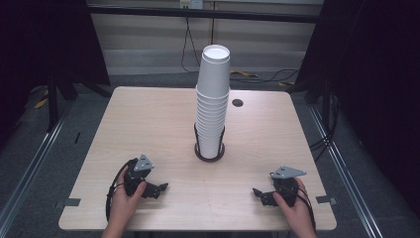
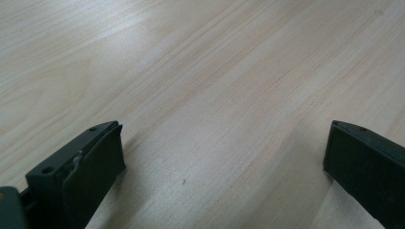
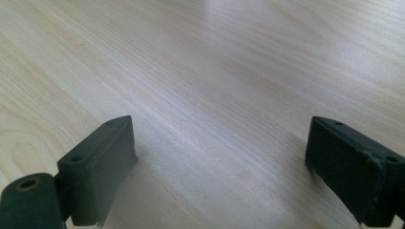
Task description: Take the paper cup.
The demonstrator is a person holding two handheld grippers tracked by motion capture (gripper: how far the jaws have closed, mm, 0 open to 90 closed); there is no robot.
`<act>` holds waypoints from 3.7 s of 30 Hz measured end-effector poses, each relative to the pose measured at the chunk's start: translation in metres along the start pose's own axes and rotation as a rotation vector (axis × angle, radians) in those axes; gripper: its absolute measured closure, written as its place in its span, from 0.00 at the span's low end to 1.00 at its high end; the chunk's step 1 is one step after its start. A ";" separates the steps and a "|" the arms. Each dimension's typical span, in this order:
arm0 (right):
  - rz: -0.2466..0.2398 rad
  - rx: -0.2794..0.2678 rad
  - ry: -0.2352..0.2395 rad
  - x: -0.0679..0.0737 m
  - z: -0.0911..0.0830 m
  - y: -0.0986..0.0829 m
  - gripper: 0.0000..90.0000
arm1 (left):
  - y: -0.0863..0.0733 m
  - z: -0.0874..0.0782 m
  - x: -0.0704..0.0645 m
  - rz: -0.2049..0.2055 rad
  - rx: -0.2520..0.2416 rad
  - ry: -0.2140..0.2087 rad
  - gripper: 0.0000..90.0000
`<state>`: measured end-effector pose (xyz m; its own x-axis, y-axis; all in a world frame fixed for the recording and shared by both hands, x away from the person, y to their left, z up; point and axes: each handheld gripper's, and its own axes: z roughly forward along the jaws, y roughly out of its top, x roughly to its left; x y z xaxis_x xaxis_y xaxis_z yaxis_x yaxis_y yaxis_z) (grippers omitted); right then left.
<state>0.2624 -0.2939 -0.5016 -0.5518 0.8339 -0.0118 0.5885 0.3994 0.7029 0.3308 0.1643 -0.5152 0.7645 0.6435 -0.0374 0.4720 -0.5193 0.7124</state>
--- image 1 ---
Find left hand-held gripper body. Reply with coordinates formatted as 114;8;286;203
123;154;157;199

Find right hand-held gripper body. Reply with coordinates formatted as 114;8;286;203
269;166;307;208

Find black wire cup holder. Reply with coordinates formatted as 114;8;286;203
193;122;226;164

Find stack of white paper cups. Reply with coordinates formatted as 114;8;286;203
194;84;231;160

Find person's right hand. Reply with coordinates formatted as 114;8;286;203
271;178;317;233

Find person's left hand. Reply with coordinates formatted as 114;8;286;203
109;167;149;230

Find grey tape strip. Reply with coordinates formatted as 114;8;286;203
315;194;338;206
53;197;82;208

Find black stand leg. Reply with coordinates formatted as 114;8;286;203
46;70;79;133

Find yellow floor tape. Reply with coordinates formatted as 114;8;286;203
34;88;50;110

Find yellow floor plug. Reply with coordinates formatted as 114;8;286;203
230;68;259;79

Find black curtain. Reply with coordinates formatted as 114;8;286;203
0;0;112;148
294;0;420;217

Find black horizontal bar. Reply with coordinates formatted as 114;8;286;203
87;4;326;24

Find metal floor rail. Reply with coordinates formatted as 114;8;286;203
0;107;66;234
308;104;384;238

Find bundle of black cables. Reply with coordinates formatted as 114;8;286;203
308;92;342;163

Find black floor cables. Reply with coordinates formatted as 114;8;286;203
230;67;302;84

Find hanging black cable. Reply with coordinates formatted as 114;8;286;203
180;16;203;74

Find thin brown vertical cable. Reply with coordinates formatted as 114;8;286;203
210;1;216;46

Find white wall socket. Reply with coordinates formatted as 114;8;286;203
179;0;204;10

